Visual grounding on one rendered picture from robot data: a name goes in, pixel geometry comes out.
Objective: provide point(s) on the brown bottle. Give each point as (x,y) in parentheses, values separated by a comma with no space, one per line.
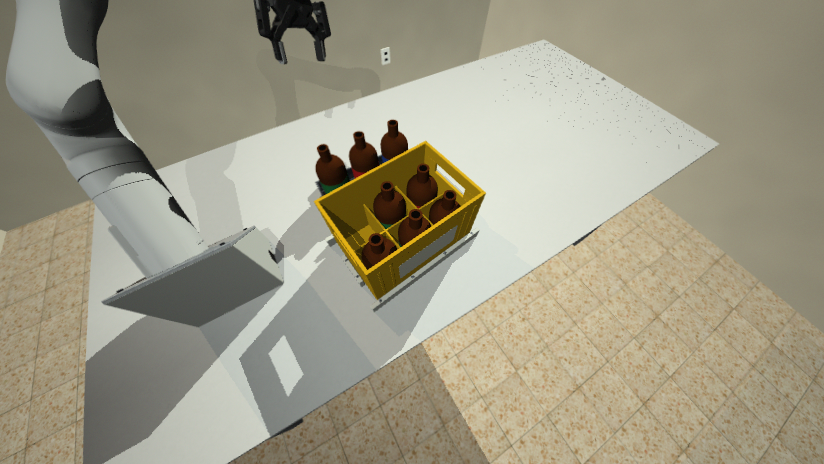
(393,142)
(412,226)
(363,157)
(376,249)
(389,205)
(443,207)
(331,170)
(422,187)

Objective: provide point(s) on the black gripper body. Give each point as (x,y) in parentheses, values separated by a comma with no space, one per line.
(298,19)

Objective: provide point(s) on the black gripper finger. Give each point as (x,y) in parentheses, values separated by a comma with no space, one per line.
(262,9)
(321,27)

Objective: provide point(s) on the yellow crate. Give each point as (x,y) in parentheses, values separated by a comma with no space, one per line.
(352,218)

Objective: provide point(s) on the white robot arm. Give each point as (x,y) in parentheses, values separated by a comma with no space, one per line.
(53,76)

